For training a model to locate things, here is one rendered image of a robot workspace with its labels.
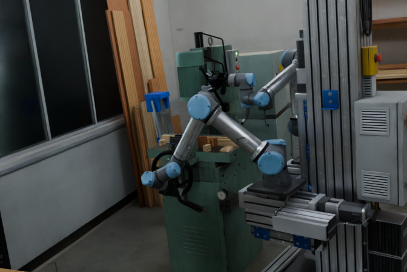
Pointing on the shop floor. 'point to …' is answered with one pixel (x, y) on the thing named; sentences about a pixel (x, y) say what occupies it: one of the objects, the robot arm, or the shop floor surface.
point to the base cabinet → (211, 228)
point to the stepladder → (158, 99)
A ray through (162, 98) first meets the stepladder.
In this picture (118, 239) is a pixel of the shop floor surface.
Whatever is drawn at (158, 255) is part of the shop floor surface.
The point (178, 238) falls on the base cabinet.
